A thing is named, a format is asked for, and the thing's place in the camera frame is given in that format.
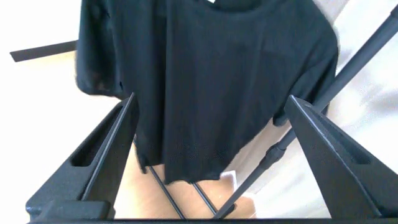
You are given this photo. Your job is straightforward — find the black garment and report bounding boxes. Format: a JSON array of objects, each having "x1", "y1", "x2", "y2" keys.
[{"x1": 75, "y1": 0, "x2": 340, "y2": 185}]

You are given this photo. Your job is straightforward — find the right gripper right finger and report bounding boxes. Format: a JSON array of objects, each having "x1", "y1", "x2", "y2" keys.
[{"x1": 284, "y1": 95, "x2": 398, "y2": 218}]

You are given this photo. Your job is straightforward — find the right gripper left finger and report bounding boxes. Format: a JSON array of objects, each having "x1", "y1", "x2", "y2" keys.
[{"x1": 24, "y1": 92, "x2": 140, "y2": 220}]

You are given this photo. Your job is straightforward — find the black clothes rack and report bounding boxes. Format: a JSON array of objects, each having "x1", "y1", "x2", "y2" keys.
[{"x1": 146, "y1": 4, "x2": 398, "y2": 219}]

